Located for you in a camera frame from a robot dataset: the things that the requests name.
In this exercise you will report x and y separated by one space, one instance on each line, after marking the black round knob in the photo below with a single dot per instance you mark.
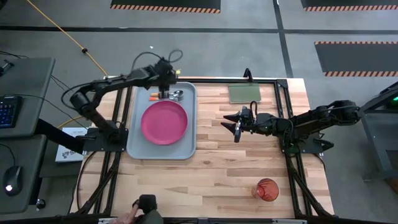
40 203

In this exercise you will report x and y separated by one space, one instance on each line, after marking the black frame mount bracket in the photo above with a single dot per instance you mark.
247 75

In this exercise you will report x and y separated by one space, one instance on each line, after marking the orange faceted plastic cup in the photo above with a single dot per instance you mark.
267 189

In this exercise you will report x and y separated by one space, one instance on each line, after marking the person's hand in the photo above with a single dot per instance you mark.
124 217

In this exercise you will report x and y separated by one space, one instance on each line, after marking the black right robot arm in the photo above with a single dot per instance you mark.
320 116

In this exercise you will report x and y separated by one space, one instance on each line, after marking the black hazard-striped floor mat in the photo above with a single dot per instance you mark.
164 3
348 2
357 59

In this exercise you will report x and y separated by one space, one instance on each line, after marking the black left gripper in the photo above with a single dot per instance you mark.
164 74

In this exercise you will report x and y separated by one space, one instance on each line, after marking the white paper box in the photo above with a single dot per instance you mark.
70 155

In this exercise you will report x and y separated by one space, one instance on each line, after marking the grey plastic tray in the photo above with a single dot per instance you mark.
136 149

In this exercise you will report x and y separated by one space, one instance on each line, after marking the pink round plate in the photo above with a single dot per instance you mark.
164 123

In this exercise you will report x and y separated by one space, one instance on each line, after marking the grey office desk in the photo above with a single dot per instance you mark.
28 81

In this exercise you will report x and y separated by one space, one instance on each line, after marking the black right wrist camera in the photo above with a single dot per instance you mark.
245 114

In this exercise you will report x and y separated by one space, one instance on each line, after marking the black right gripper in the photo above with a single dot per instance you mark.
264 124

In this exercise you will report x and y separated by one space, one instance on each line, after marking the green rectangular mat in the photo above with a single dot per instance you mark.
244 92

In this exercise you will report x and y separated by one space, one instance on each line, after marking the black backlit keyboard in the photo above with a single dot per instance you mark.
9 112

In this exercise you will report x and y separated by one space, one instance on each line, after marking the black aluminium rig frame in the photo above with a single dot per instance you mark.
282 84

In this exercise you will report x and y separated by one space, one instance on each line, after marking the black computer mouse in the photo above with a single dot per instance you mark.
12 180

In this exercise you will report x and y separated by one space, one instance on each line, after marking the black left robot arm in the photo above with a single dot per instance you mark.
105 82

